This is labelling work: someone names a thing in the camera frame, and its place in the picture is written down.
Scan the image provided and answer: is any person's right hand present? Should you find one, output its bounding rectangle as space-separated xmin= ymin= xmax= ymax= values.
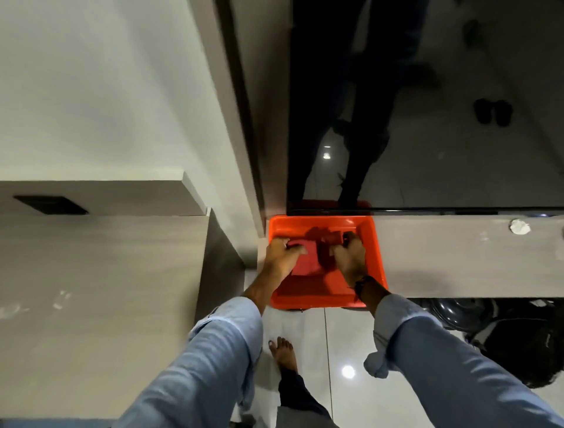
xmin=330 ymin=233 xmax=369 ymax=288

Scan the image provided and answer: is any person's left hand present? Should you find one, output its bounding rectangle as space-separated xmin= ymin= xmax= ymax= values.
xmin=260 ymin=238 xmax=308 ymax=289

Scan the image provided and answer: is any red cloth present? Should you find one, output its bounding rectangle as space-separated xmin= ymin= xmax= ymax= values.
xmin=286 ymin=227 xmax=354 ymax=278

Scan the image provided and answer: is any person's left forearm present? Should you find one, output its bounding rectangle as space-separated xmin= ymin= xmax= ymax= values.
xmin=114 ymin=277 xmax=283 ymax=428

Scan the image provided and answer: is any person's right forearm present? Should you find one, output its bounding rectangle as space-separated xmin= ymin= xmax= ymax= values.
xmin=355 ymin=276 xmax=564 ymax=428

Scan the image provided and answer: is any dark thread wristband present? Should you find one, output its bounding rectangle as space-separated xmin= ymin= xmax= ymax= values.
xmin=352 ymin=275 xmax=376 ymax=303

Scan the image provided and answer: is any orange plastic tray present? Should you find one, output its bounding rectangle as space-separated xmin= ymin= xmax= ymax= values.
xmin=268 ymin=215 xmax=389 ymax=310

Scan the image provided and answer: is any person's bare foot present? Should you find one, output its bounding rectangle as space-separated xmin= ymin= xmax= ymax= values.
xmin=268 ymin=337 xmax=300 ymax=374

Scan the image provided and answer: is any black glossy round object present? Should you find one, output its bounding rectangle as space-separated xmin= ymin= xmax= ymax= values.
xmin=413 ymin=298 xmax=473 ymax=331

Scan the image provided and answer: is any person's dark trouser leg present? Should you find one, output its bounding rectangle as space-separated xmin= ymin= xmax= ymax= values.
xmin=277 ymin=368 xmax=341 ymax=428

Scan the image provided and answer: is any grey wooden cabinet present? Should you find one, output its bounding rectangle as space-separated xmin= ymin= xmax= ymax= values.
xmin=0 ymin=172 xmax=246 ymax=420

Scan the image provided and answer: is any black backpack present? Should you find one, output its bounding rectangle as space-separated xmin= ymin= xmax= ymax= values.
xmin=466 ymin=300 xmax=564 ymax=389

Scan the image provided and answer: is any large wall mirror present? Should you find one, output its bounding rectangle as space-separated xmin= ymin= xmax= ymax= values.
xmin=286 ymin=0 xmax=564 ymax=213

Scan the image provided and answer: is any brown wooden frame panel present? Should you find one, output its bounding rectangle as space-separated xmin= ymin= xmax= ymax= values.
xmin=189 ymin=0 xmax=267 ymax=221

